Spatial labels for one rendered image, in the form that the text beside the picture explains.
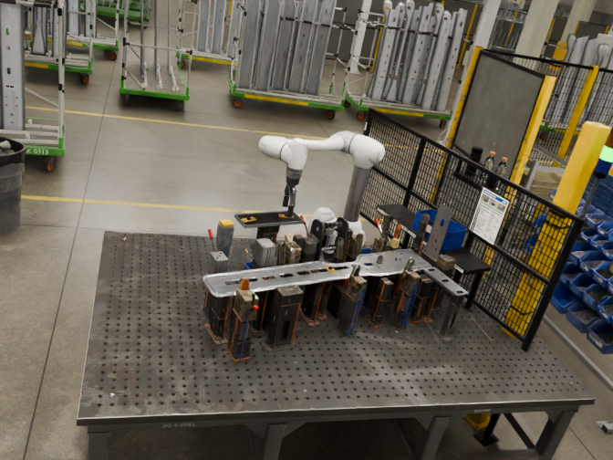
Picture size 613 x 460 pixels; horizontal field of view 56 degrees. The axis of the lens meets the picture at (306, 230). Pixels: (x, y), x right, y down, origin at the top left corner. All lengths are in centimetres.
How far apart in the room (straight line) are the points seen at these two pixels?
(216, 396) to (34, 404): 132
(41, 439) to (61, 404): 26
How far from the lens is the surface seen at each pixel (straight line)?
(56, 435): 350
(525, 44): 1064
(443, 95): 1115
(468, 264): 358
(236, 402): 266
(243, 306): 268
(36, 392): 375
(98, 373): 277
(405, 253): 354
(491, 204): 361
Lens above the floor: 251
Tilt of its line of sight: 25 degrees down
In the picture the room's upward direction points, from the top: 12 degrees clockwise
